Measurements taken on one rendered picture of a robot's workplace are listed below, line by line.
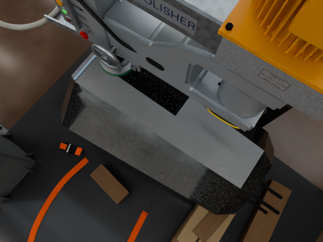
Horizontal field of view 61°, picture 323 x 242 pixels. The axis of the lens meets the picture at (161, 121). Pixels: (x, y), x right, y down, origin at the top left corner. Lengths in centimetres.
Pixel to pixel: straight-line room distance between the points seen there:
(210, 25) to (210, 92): 43
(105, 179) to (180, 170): 78
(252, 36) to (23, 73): 229
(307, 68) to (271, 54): 8
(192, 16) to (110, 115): 95
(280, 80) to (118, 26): 59
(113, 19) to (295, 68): 64
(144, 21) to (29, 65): 183
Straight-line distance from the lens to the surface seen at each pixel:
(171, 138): 142
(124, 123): 149
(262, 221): 224
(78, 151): 224
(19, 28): 172
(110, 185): 209
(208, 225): 201
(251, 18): 64
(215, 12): 66
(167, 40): 89
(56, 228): 232
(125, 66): 153
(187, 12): 68
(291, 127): 251
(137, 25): 100
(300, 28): 47
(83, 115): 163
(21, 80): 267
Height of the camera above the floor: 219
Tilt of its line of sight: 75 degrees down
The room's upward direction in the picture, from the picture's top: 2 degrees clockwise
